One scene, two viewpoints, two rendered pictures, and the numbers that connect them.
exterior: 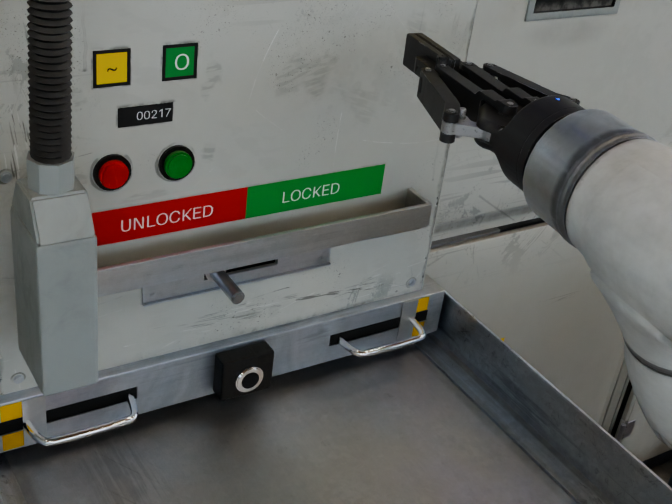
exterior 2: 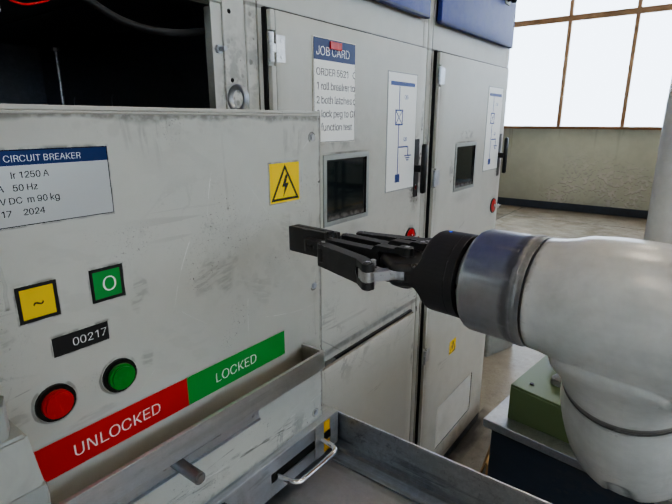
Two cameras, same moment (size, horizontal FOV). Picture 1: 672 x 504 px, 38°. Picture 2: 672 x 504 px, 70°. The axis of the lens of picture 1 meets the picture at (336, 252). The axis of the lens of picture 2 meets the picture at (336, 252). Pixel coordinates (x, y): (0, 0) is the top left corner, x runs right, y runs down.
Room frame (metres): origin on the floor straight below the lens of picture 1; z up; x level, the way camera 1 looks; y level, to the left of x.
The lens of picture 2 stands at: (0.31, 0.08, 1.38)
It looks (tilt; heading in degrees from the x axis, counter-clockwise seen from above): 15 degrees down; 343
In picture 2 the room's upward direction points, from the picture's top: straight up
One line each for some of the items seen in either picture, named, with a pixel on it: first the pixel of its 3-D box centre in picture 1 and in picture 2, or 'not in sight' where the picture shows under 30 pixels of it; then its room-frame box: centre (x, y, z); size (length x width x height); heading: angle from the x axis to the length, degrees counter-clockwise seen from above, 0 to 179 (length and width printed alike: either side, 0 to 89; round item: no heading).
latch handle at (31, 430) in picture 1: (83, 416); not in sight; (0.71, 0.22, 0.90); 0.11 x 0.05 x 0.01; 125
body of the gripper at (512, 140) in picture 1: (532, 135); (430, 267); (0.70, -0.14, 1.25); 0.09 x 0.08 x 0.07; 29
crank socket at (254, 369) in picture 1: (244, 372); not in sight; (0.81, 0.08, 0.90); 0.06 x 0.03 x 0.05; 125
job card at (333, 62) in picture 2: not in sight; (335, 92); (1.35, -0.25, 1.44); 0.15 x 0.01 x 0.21; 126
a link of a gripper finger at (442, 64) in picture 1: (471, 102); (366, 257); (0.75, -0.09, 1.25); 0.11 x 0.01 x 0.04; 31
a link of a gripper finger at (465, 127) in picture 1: (480, 129); (392, 273); (0.70, -0.10, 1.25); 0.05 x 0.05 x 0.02; 31
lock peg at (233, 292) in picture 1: (225, 274); (182, 460); (0.79, 0.10, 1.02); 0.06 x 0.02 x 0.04; 35
